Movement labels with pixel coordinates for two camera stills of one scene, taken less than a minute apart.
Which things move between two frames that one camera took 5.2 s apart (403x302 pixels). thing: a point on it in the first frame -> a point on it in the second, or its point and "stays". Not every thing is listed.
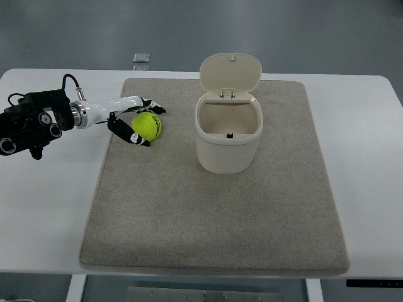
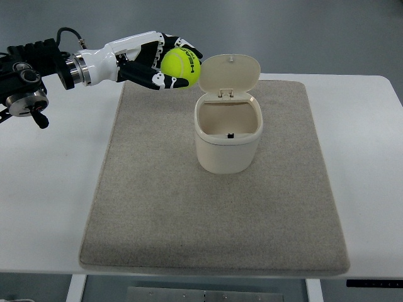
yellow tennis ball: [147, 125] -> [181, 63]
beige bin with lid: [228, 119] stays
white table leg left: [76, 287] stays
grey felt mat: [158, 210] stays
